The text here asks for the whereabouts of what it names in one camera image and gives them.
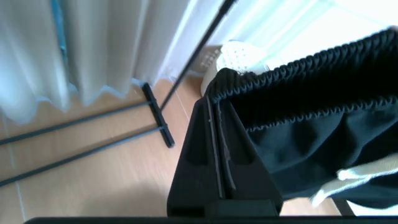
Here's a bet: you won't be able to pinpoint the black clothes rack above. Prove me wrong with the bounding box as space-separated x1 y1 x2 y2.
0 0 238 188

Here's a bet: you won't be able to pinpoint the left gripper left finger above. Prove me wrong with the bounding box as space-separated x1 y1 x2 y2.
167 96 225 217

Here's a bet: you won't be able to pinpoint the black shorts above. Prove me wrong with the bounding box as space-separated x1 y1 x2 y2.
205 26 398 210

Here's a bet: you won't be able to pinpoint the beige curtain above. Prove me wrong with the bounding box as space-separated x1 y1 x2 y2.
60 0 398 106
0 0 71 124

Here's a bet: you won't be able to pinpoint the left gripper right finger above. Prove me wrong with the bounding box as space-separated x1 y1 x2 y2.
216 100 284 217

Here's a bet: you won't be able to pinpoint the white laundry basket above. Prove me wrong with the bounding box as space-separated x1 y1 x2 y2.
200 39 272 96

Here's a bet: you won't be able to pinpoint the window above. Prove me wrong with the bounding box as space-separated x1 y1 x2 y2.
51 0 70 68

